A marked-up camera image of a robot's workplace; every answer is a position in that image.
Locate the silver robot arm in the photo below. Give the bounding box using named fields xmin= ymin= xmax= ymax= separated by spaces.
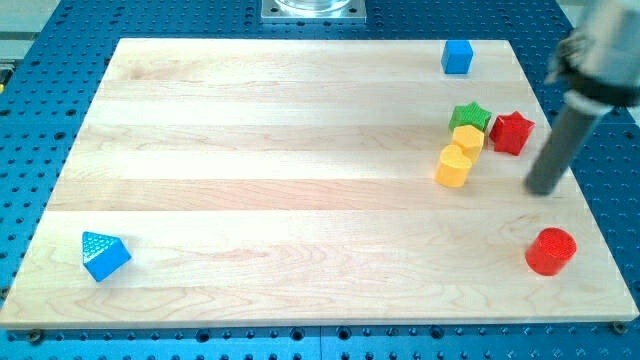
xmin=548 ymin=0 xmax=639 ymax=107

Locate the green star block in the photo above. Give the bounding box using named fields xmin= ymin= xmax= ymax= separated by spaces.
xmin=448 ymin=102 xmax=492 ymax=132

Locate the red star block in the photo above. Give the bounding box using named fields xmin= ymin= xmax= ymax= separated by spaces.
xmin=489 ymin=111 xmax=536 ymax=156

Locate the blue triangle block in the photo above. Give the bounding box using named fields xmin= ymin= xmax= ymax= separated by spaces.
xmin=82 ymin=232 xmax=131 ymax=282

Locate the wooden board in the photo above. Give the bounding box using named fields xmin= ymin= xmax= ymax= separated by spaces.
xmin=1 ymin=38 xmax=638 ymax=329

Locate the yellow heart block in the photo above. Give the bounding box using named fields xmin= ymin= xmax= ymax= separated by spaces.
xmin=434 ymin=144 xmax=473 ymax=188

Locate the yellow hexagon block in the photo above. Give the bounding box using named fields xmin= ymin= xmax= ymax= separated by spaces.
xmin=452 ymin=125 xmax=485 ymax=164

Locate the blue cube block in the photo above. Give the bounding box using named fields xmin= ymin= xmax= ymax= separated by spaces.
xmin=441 ymin=40 xmax=474 ymax=74

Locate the red cylinder block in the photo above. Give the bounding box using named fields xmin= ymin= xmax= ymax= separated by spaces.
xmin=525 ymin=227 xmax=577 ymax=276

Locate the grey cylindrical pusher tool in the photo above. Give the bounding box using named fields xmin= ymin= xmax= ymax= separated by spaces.
xmin=524 ymin=90 xmax=613 ymax=196

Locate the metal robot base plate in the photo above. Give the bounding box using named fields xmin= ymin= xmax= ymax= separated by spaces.
xmin=260 ymin=0 xmax=367 ymax=23

